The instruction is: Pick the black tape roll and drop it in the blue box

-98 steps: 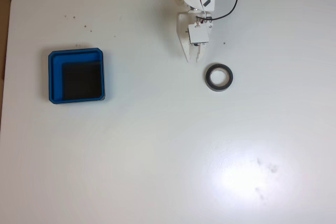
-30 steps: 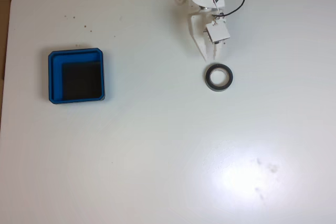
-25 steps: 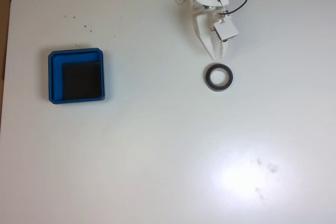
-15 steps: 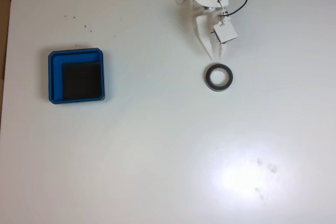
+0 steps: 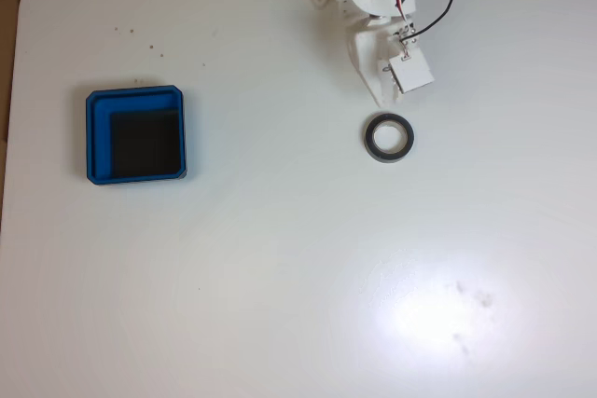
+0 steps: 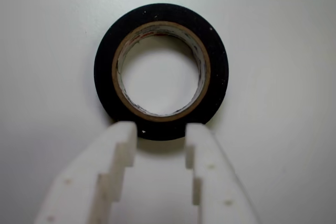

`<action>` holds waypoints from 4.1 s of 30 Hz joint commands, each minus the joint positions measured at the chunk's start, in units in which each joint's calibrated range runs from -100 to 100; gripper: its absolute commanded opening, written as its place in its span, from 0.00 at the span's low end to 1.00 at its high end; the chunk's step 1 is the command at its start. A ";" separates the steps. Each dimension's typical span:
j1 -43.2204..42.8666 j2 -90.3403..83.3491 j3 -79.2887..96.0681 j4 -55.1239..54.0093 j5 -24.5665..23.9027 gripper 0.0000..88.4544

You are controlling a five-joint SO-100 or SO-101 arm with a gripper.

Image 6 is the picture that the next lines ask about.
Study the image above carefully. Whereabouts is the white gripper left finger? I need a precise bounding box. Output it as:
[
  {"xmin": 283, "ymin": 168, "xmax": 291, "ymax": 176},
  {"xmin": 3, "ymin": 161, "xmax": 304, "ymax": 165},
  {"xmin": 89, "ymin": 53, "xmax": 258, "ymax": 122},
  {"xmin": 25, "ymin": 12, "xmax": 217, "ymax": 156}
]
[{"xmin": 34, "ymin": 120, "xmax": 139, "ymax": 224}]

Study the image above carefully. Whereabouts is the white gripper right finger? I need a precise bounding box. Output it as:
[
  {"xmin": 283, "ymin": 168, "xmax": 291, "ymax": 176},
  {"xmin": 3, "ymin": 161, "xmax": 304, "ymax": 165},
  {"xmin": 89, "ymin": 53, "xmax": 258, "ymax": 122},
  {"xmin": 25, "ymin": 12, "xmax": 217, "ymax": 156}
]
[{"xmin": 185, "ymin": 122, "xmax": 259, "ymax": 224}]

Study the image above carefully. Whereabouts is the black tape roll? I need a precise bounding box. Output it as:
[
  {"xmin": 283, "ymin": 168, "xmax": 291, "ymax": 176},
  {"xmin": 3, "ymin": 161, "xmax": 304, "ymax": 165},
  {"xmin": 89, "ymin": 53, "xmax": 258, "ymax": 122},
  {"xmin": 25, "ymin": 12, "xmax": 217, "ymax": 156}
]
[{"xmin": 93, "ymin": 3, "xmax": 229, "ymax": 142}]

